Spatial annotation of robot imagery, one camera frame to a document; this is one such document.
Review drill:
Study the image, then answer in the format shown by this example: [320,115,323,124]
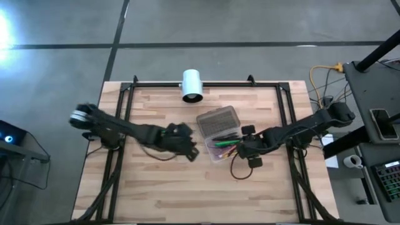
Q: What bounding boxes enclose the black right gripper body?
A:
[236,132,270,159]

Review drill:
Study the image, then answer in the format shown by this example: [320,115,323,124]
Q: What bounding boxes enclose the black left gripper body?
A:
[161,123,196,154]

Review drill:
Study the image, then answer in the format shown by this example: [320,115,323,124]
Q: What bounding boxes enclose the dark grey pen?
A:
[215,134,243,142]

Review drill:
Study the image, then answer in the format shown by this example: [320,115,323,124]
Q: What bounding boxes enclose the green marker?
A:
[213,139,242,148]

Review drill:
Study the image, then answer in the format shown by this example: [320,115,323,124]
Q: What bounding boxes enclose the clear plastic supply box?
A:
[196,105,248,164]

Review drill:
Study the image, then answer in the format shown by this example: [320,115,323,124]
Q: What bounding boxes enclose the white paper sheet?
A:
[319,133,340,170]

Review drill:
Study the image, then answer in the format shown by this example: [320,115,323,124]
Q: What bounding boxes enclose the black metal beam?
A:
[322,112,400,159]

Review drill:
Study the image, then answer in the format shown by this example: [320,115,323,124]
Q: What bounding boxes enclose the white mug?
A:
[342,154,364,170]

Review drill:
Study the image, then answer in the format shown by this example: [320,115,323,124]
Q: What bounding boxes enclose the grey equipment cart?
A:
[342,60,400,223]

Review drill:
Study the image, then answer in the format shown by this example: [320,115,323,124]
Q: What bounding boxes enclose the black smartphone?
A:
[369,107,400,141]

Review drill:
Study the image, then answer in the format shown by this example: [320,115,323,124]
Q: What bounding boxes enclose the backlit keyboard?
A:
[372,160,400,203]

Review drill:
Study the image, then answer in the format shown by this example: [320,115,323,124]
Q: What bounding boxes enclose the black round pole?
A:
[356,29,400,73]

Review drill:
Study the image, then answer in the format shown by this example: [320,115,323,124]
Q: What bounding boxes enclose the grey side table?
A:
[0,138,52,165]

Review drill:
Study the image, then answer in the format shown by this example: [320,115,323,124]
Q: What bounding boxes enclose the black device with blue light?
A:
[0,119,29,148]

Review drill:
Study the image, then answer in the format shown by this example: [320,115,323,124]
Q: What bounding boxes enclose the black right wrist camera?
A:
[247,157,264,169]

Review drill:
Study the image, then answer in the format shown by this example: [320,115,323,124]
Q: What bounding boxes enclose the black left wrist camera cable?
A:
[137,143,178,162]

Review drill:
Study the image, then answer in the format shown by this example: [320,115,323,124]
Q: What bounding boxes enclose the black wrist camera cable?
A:
[137,143,178,162]
[230,152,255,181]

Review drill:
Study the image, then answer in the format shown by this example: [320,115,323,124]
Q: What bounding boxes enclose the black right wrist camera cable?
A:
[230,152,255,181]

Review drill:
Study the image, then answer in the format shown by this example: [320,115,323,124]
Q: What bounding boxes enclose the black aluminium table frame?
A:
[71,74,340,223]

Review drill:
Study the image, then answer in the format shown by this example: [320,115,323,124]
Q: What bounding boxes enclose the black cable bundle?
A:
[74,146,123,223]
[291,149,336,222]

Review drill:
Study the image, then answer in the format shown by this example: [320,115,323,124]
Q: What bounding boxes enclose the yellow cable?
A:
[309,62,345,106]

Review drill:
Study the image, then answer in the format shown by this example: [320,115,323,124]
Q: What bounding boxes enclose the black floor cables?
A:
[312,66,354,106]

